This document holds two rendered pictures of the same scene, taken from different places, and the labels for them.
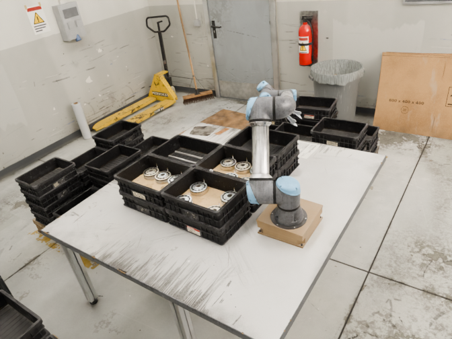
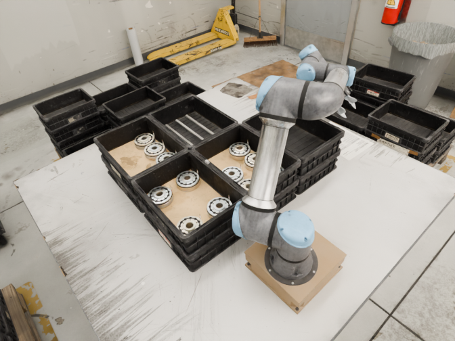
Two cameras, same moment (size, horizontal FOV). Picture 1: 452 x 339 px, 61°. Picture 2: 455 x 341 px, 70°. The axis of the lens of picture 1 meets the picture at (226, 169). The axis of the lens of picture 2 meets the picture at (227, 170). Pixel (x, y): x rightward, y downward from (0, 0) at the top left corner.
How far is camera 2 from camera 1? 0.94 m
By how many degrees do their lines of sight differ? 15
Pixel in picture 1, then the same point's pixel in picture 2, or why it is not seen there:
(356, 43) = not seen: outside the picture
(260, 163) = (261, 184)
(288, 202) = (290, 252)
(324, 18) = not seen: outside the picture
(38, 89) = (93, 8)
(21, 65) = not seen: outside the picture
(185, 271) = (131, 299)
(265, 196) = (256, 235)
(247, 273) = (206, 332)
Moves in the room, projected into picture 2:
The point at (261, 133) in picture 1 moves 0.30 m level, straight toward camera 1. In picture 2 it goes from (272, 139) to (247, 211)
